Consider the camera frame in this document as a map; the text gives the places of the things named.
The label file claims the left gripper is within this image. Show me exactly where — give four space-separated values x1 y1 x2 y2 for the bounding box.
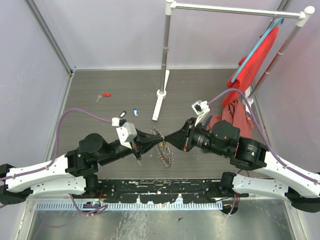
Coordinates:
98 127 164 167

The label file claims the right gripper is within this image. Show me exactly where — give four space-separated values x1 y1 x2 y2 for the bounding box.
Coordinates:
163 116 229 157

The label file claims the metal disc keyring organizer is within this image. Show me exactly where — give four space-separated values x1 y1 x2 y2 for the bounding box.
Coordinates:
151 127 174 169

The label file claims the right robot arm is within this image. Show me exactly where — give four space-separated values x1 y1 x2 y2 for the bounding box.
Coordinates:
164 117 320 213

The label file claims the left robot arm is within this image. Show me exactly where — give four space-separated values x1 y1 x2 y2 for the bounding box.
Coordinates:
0 121 163 205

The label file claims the blue key tag with key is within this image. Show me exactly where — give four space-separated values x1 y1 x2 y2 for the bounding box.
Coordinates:
133 108 139 117

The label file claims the key with black tag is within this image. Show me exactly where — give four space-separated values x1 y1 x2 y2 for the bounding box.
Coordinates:
118 111 127 119

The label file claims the key with small red tag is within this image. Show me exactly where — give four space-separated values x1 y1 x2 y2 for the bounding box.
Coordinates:
96 93 111 102

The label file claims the red cloth on hanger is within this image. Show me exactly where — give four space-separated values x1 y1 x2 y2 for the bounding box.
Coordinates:
226 26 279 93

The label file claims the blue clothes hanger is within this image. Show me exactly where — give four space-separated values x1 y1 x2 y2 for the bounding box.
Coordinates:
231 17 284 83

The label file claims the white clothes rack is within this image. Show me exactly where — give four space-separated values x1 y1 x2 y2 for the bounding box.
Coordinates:
152 0 315 121

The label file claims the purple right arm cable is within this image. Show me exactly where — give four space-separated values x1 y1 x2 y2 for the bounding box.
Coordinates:
207 88 320 216

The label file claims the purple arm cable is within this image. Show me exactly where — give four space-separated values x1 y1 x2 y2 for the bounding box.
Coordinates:
207 88 320 216
0 107 113 228

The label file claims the white slotted cable duct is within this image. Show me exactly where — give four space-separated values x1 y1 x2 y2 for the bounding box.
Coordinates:
34 201 223 211

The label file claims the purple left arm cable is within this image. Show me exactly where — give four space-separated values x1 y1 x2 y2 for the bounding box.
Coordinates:
0 107 113 228

